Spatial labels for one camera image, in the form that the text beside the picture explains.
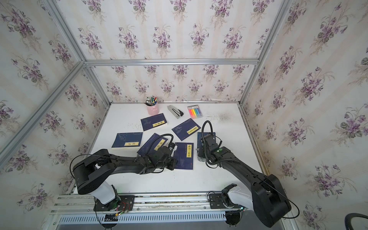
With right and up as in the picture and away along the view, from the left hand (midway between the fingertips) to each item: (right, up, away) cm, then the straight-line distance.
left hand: (179, 163), depth 87 cm
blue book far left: (-36, +12, +9) cm, 39 cm away
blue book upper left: (-21, +25, +21) cm, 39 cm away
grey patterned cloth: (+13, +4, -6) cm, 15 cm away
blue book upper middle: (+4, +20, +17) cm, 27 cm away
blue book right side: (+14, +14, +12) cm, 23 cm away
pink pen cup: (-20, +34, +18) cm, 43 cm away
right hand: (+16, +8, 0) cm, 17 cm away
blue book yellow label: (+3, +4, +3) cm, 6 cm away
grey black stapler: (-2, +32, +24) cm, 40 cm away
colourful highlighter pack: (+12, +33, +27) cm, 44 cm away
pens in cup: (-22, +40, +20) cm, 50 cm away
